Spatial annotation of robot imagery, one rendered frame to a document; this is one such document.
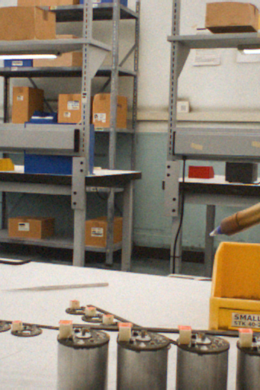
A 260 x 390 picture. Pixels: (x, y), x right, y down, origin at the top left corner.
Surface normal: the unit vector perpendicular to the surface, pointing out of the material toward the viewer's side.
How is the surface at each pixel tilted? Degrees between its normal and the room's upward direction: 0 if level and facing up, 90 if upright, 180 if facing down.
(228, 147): 90
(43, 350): 0
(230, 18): 87
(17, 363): 0
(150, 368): 90
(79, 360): 90
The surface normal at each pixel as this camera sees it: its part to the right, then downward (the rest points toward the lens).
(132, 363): -0.44, 0.06
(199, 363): -0.19, 0.07
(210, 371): 0.25, 0.08
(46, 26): 0.92, 0.00
